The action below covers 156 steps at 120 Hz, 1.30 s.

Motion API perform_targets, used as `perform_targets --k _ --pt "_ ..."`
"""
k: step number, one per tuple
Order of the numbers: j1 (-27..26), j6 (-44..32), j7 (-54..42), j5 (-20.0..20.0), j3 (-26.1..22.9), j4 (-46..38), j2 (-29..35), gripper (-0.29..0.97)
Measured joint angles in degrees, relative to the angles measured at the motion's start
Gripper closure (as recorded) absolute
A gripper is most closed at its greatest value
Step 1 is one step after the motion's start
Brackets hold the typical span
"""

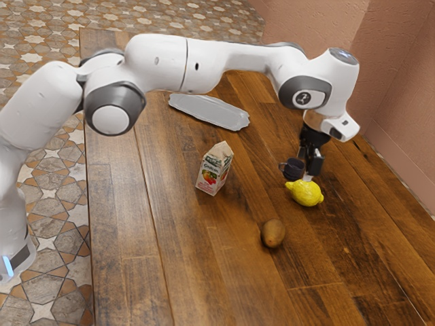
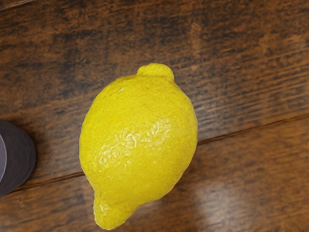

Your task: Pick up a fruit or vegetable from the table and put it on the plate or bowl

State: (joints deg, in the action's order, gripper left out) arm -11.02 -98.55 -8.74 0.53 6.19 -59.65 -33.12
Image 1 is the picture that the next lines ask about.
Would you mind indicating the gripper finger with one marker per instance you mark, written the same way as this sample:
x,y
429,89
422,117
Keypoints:
x,y
302,152
316,163

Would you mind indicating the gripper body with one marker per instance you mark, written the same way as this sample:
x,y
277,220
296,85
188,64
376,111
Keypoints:
x,y
312,137

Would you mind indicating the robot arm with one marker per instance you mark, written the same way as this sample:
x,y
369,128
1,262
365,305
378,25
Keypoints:
x,y
210,68

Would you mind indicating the grey scalloped plate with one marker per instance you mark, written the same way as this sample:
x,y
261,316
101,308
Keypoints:
x,y
210,110

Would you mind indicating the dark navy mug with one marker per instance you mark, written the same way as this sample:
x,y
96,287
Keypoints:
x,y
294,168

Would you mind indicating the yellow lemon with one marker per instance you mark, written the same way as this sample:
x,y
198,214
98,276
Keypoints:
x,y
304,193

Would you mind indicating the brown kiwi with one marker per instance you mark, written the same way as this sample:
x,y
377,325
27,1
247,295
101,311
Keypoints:
x,y
272,233

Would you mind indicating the white juice carton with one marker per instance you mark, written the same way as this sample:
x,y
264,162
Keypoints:
x,y
214,169

